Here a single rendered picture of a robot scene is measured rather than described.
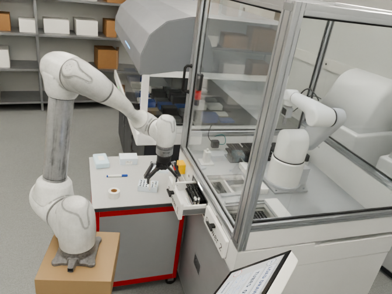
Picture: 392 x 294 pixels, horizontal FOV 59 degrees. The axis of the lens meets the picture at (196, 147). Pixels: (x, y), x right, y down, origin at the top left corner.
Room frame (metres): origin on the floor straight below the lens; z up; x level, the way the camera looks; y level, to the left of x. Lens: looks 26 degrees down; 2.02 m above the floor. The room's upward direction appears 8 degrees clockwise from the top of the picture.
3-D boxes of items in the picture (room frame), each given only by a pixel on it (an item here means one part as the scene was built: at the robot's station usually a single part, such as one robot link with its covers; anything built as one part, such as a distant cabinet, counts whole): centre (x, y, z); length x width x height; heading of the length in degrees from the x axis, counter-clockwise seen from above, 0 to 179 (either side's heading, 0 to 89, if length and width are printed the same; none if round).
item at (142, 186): (1.88, 0.27, 0.78); 0.12 x 0.08 x 0.04; 95
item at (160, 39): (3.45, 0.22, 0.89); 1.86 x 1.21 x 1.78; 21
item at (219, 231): (1.42, -0.16, 0.87); 0.29 x 0.02 x 0.11; 21
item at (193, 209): (1.74, -0.11, 0.86); 0.40 x 0.26 x 0.06; 111
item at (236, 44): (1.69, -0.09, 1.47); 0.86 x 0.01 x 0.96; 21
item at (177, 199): (1.66, 0.08, 0.87); 0.29 x 0.02 x 0.11; 21
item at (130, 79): (3.44, 0.24, 1.13); 1.78 x 1.14 x 0.45; 21
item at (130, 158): (2.19, 0.47, 0.79); 0.13 x 0.09 x 0.05; 110
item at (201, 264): (1.84, -0.52, 0.40); 1.03 x 0.95 x 0.80; 21
